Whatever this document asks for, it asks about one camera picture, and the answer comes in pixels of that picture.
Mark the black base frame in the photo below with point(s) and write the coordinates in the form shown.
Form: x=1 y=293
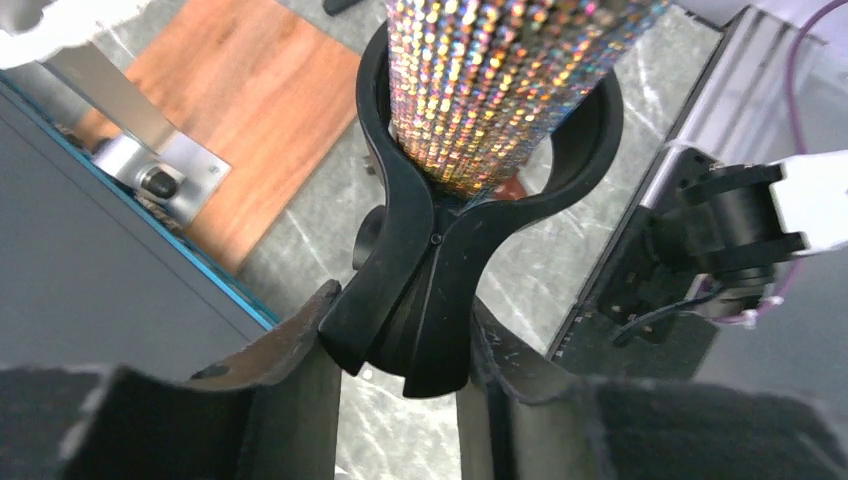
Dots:
x=731 y=117

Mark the wooden board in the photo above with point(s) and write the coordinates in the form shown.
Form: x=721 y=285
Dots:
x=264 y=90

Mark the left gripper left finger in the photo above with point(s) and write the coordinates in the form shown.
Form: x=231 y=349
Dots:
x=268 y=411

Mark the black handled hammer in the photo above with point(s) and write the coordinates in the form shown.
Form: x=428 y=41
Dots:
x=336 y=7

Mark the brown pipe fitting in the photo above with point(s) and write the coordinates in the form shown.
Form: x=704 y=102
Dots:
x=510 y=190

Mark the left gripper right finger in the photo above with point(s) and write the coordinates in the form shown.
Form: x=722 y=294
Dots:
x=523 y=417

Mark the silver mesh glitter microphone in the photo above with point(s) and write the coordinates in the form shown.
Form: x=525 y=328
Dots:
x=475 y=86

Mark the black clip microphone stand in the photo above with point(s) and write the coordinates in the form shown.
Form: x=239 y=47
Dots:
x=408 y=308

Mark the black flat box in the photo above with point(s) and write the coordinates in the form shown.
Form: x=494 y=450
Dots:
x=88 y=276

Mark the metal bracket fixture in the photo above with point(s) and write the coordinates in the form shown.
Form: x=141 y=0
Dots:
x=150 y=155

